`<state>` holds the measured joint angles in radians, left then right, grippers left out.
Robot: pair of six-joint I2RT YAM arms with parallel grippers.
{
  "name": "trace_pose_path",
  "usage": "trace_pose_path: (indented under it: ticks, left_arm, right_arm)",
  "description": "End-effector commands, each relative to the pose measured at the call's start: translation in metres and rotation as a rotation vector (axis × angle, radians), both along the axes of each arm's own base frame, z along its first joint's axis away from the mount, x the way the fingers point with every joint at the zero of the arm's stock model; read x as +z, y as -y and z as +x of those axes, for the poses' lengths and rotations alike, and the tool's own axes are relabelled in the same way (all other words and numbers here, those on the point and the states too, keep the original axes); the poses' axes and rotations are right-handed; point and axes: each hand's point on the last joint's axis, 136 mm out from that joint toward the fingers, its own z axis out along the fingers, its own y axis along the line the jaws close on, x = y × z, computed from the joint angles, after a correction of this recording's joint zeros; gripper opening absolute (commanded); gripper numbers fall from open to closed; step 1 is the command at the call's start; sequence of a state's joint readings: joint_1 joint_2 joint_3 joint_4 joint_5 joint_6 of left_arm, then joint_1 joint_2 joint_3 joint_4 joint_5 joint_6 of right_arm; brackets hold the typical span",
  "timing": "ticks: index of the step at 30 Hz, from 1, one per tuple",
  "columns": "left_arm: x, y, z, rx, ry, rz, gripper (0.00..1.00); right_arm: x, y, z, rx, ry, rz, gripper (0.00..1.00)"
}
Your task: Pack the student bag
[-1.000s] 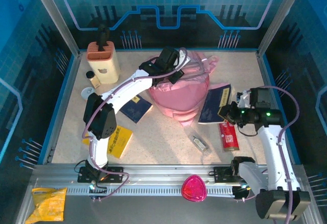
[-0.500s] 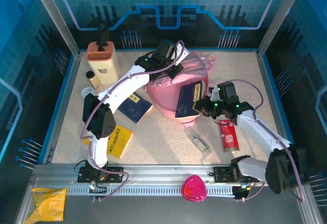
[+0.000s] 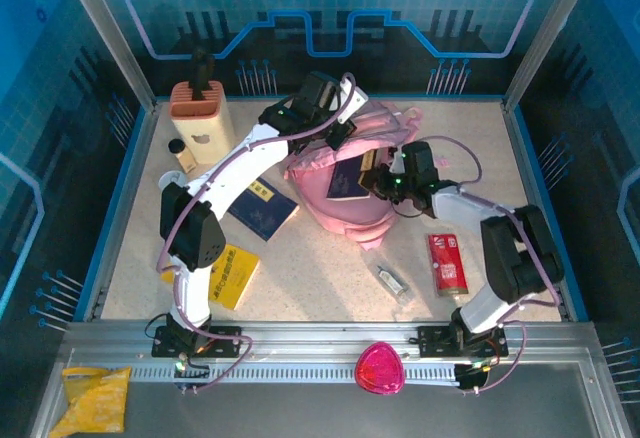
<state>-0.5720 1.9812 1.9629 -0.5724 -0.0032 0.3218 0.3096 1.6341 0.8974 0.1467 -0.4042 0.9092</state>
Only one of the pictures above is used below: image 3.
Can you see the navy purple notebook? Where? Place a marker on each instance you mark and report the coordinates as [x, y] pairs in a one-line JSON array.
[[347, 180]]

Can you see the pink student backpack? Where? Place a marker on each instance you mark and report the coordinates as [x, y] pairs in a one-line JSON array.
[[350, 218]]

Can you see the dark blue book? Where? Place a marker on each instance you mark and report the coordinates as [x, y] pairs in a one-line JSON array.
[[265, 210]]

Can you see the red carton box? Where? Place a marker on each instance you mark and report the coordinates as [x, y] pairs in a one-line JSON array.
[[447, 265]]

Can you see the yellow cartoon book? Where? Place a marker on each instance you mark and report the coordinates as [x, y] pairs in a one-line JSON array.
[[235, 278]]

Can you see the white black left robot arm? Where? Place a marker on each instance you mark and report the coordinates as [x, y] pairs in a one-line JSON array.
[[240, 173]]

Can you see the yellow plastic snack bag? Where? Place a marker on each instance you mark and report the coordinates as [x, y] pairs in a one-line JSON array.
[[92, 403]]

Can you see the clear plastic pen case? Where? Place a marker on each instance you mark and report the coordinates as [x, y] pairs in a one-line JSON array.
[[392, 283]]

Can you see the cream knife block orange top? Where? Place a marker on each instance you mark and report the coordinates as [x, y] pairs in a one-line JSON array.
[[205, 133]]

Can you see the small beige bottle black cap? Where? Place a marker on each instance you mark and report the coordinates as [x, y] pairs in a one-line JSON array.
[[184, 158]]

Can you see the magenta triangular plastic object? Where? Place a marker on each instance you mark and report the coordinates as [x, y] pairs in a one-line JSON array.
[[379, 369]]

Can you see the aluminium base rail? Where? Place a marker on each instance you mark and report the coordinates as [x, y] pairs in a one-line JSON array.
[[325, 335]]

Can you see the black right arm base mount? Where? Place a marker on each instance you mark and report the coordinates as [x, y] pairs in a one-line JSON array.
[[432, 340]]

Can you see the aluminium frame post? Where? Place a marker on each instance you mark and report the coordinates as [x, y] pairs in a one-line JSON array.
[[547, 33], [107, 33]]

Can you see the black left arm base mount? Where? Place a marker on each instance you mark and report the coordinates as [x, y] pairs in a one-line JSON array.
[[225, 340]]

